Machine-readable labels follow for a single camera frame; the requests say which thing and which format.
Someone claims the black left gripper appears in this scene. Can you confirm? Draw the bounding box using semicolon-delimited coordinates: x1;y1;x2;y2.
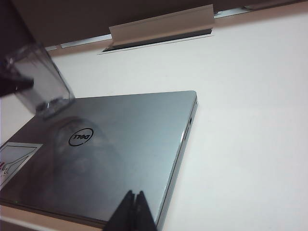
0;0;43;98

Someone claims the transparent grey faceted water cup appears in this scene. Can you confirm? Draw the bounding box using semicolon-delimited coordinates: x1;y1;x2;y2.
0;42;76;120

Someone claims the white cable tray flap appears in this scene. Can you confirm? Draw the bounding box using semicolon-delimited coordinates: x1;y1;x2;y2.
108;4;215;48

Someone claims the beige divider mounting bracket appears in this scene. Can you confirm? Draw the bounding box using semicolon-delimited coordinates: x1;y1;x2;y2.
242;1;284;11

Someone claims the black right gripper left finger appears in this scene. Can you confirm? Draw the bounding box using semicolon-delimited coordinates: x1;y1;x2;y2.
103;190;138;231

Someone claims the beige fabric desk divider panel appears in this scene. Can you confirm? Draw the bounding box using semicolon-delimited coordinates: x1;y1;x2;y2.
14;0;308;49

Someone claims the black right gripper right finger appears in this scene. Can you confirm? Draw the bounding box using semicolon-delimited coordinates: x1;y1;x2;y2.
136;191;158;231

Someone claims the silver Dell laptop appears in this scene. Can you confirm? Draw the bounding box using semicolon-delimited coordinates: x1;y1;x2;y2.
0;90;198;228

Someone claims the white sticker with red text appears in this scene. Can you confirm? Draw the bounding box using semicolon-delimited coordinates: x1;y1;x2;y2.
0;141;43;191

